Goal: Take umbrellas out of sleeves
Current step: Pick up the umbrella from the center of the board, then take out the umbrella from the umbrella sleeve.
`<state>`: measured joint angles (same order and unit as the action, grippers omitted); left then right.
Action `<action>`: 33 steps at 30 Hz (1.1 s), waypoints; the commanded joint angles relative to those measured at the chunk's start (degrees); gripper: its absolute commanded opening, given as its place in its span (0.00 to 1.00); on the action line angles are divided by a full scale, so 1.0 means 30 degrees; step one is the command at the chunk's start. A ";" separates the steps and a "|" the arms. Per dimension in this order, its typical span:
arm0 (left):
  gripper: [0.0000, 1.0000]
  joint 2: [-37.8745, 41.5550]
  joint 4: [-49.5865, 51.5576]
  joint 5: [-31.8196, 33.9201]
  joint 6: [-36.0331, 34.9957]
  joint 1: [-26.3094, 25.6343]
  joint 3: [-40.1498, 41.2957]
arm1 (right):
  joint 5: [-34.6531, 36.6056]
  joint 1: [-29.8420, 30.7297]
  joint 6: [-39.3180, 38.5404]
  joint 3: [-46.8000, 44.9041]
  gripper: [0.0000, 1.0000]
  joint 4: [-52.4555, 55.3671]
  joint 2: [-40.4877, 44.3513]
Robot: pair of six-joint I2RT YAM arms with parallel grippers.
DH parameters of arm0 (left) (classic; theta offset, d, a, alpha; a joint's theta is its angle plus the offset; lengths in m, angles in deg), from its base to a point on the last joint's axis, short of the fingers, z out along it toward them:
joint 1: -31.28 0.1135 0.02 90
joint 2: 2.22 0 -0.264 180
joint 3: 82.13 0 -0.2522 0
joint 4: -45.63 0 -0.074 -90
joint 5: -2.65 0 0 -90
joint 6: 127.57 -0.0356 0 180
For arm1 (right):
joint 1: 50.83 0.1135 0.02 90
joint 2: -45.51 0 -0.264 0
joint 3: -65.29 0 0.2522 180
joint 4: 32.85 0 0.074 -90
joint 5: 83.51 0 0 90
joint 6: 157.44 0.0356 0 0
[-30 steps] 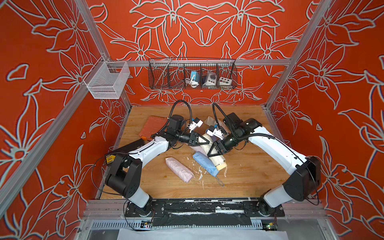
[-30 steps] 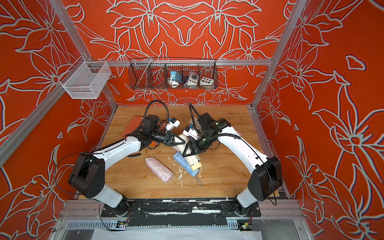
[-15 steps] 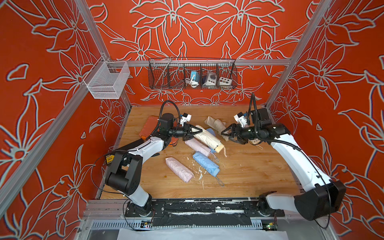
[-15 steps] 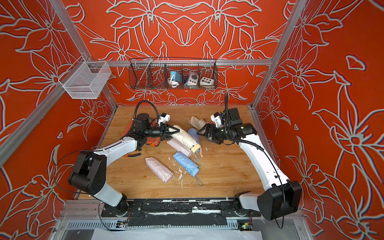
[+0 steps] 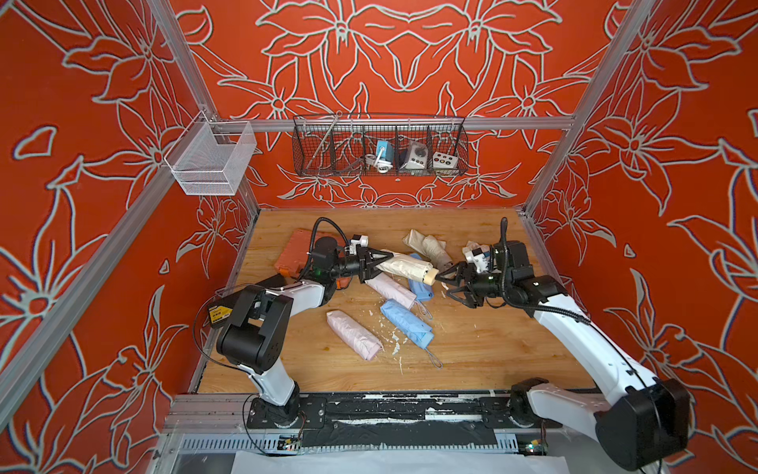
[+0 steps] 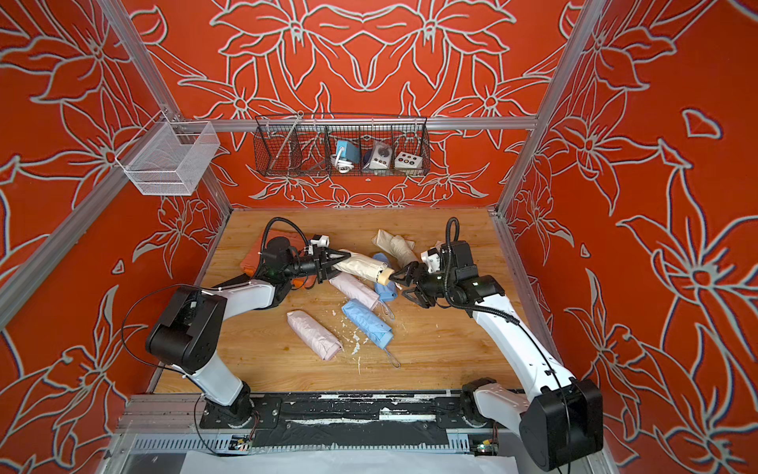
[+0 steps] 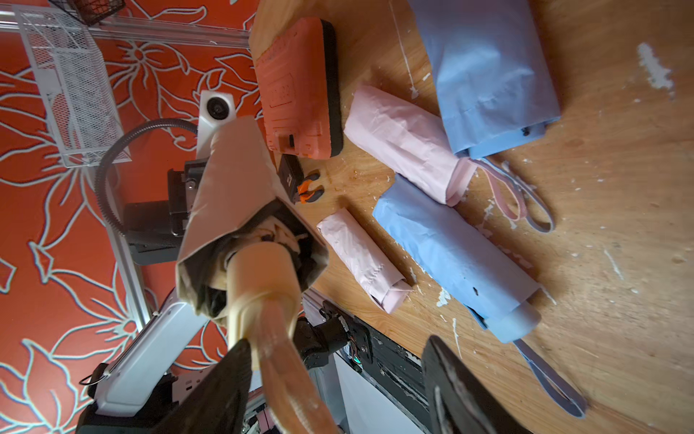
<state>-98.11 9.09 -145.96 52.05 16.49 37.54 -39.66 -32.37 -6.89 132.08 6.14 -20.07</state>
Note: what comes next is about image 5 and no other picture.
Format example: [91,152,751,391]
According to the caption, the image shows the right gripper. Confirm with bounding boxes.
[434,261,512,310]

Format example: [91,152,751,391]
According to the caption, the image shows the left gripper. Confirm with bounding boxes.
[328,248,392,286]

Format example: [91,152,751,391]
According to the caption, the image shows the beige umbrella back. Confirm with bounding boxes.
[462,241,491,266]

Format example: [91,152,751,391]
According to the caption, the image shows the beige umbrella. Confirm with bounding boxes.
[378,253,439,286]
[402,229,453,271]
[462,241,491,266]

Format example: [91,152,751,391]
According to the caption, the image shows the blue umbrella back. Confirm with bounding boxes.
[408,278,434,302]

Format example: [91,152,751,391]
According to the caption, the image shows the blue umbrella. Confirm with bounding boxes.
[408,278,434,302]
[380,299,434,350]

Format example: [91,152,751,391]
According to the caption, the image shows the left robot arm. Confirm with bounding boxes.
[208,217,394,428]

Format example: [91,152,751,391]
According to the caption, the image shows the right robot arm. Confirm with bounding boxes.
[436,219,690,472]

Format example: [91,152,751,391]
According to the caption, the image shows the pink umbrella near case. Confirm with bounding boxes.
[364,273,417,310]

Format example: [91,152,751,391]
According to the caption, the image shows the blue umbrella front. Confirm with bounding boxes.
[380,299,434,350]

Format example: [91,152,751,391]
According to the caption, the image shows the orange plastic tool case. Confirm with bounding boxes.
[274,229,312,278]

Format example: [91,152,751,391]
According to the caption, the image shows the pink umbrella near front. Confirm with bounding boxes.
[327,310,384,361]

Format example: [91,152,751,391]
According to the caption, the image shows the blue white device in basket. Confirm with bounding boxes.
[364,140,395,174]

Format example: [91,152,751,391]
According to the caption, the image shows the white round-dial device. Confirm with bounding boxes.
[401,141,428,171]

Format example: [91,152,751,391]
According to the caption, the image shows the white box with dots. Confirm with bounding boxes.
[432,152,458,173]

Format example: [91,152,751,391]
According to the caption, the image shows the black box yellow label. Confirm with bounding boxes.
[207,274,287,328]

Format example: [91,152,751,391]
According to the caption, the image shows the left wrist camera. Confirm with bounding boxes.
[347,234,369,255]

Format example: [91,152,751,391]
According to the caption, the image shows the black wire wall basket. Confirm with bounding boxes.
[292,113,469,178]

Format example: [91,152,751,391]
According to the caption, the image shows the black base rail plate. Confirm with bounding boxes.
[245,390,564,431]

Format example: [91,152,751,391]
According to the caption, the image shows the white mesh wall basket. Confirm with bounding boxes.
[165,122,258,197]

